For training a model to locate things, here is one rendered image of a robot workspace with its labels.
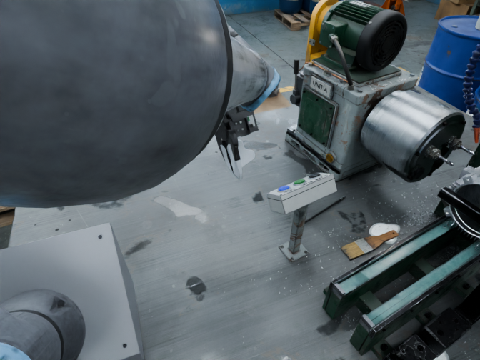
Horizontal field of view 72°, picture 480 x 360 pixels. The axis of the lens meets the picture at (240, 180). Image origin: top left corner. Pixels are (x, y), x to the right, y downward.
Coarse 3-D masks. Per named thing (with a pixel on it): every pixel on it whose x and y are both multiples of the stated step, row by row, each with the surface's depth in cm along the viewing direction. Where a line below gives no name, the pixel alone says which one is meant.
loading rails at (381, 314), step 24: (408, 240) 89; (432, 240) 90; (456, 240) 103; (360, 264) 83; (384, 264) 84; (408, 264) 92; (456, 264) 84; (336, 288) 78; (360, 288) 81; (408, 288) 79; (432, 288) 78; (456, 288) 91; (336, 312) 83; (384, 312) 75; (408, 312) 76; (432, 312) 85; (360, 336) 76; (384, 336) 80
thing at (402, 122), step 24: (408, 96) 101; (384, 120) 101; (408, 120) 96; (432, 120) 93; (456, 120) 96; (384, 144) 102; (408, 144) 95; (432, 144) 96; (456, 144) 99; (408, 168) 98; (432, 168) 107
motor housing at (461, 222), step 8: (456, 184) 89; (464, 184) 86; (472, 184) 94; (456, 192) 91; (464, 192) 93; (472, 192) 95; (472, 200) 95; (456, 216) 92; (464, 216) 93; (456, 224) 92; (464, 224) 91; (472, 224) 91; (464, 232) 91; (472, 232) 89
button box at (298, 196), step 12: (312, 180) 85; (324, 180) 85; (276, 192) 84; (288, 192) 81; (300, 192) 82; (312, 192) 83; (324, 192) 85; (276, 204) 83; (288, 204) 81; (300, 204) 82
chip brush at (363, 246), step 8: (392, 232) 106; (360, 240) 104; (368, 240) 104; (376, 240) 104; (384, 240) 104; (344, 248) 102; (352, 248) 102; (360, 248) 102; (368, 248) 102; (376, 248) 102; (352, 256) 100
